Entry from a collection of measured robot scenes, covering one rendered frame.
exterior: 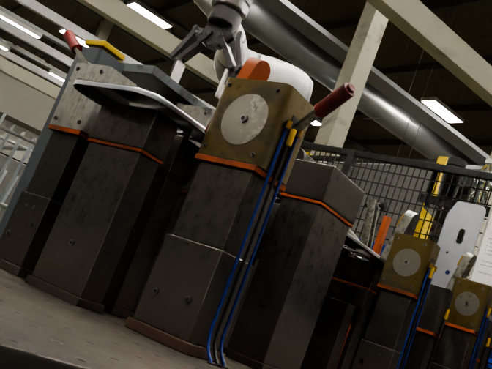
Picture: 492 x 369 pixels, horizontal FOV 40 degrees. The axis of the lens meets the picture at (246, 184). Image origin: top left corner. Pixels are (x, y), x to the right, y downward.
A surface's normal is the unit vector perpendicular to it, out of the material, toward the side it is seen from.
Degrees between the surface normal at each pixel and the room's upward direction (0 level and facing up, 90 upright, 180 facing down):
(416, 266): 90
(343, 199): 90
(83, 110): 90
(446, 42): 90
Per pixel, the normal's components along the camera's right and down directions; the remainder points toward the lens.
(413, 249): -0.53, -0.36
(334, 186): 0.77, 0.18
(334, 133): 0.57, 0.06
